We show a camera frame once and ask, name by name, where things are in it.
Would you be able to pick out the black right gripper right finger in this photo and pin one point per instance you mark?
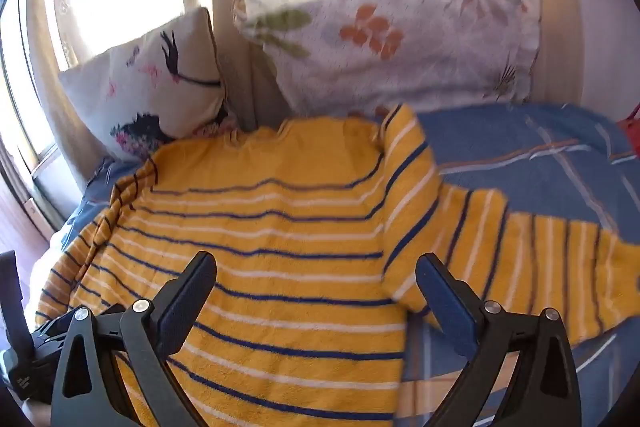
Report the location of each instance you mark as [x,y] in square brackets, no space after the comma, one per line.
[543,389]

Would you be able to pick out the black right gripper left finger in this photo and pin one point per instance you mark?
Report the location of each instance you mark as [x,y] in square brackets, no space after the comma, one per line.
[151,331]

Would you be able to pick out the yellow striped knit sweater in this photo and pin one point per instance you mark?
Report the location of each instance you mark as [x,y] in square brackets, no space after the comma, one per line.
[280,266]

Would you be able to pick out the blue plaid bed sheet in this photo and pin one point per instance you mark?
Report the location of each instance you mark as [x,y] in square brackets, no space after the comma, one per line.
[525,166]

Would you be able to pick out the red cloth at bedside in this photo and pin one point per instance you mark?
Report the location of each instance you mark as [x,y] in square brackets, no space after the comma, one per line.
[631,127]

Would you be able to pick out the white cushion with woman silhouette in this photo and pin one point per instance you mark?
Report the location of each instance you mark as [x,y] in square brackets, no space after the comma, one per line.
[161,87]

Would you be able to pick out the floral white ruffled pillow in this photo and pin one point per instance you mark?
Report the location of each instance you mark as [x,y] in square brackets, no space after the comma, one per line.
[334,57]

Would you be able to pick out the window frame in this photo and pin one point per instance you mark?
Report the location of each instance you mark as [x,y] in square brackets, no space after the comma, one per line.
[33,152]

